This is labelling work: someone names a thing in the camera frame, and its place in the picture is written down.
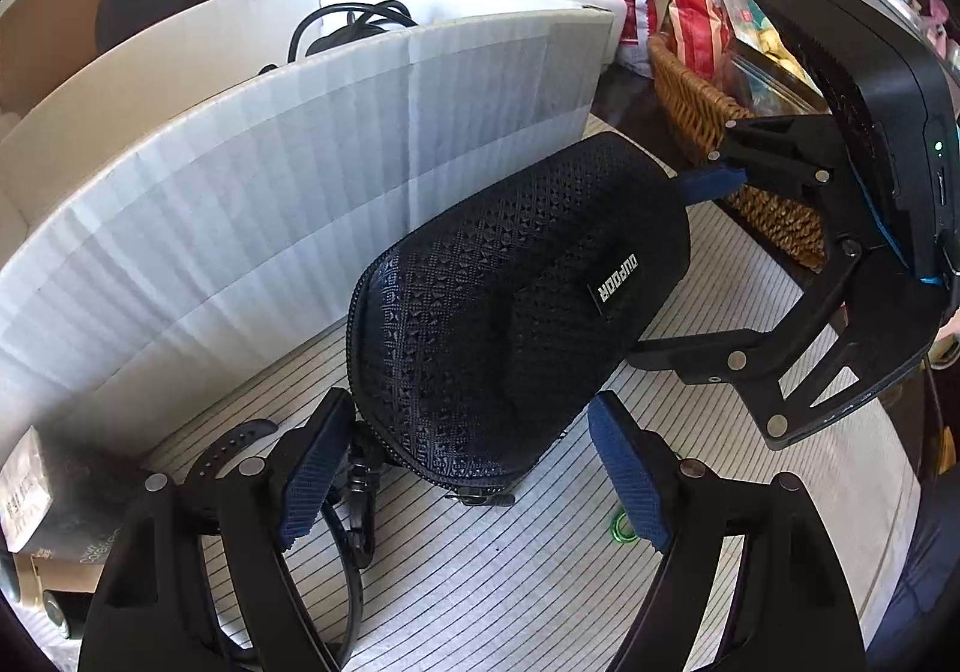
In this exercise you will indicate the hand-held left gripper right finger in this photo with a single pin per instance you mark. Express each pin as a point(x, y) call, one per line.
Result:
point(630, 484)

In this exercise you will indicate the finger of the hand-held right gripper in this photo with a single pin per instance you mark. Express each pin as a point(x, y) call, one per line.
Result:
point(712, 184)
point(690, 357)

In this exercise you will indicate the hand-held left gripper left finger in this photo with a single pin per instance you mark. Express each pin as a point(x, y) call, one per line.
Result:
point(311, 477)

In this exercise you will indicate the green carabiner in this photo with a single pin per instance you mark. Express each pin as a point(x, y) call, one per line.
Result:
point(616, 535)

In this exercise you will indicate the black glasses case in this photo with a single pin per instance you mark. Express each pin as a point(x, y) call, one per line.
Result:
point(487, 312)

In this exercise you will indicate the white cardboard box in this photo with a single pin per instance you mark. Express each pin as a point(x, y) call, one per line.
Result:
point(225, 229)

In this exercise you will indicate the small black and white box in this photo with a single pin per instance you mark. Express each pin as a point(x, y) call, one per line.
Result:
point(26, 492)

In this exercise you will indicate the dark wooden desktop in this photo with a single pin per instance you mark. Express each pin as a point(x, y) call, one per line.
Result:
point(637, 102)

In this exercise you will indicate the wicker basket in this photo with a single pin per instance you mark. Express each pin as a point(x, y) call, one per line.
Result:
point(697, 109)

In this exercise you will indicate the clear zip bag of snacks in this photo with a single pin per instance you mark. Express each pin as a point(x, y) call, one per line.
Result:
point(757, 34)

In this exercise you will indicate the striped tablecloth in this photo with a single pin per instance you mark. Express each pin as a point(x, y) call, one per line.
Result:
point(480, 589)

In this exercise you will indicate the person's leg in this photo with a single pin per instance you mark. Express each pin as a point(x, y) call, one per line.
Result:
point(937, 552)

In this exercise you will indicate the brown sofa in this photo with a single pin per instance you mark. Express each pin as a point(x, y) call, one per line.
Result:
point(45, 42)

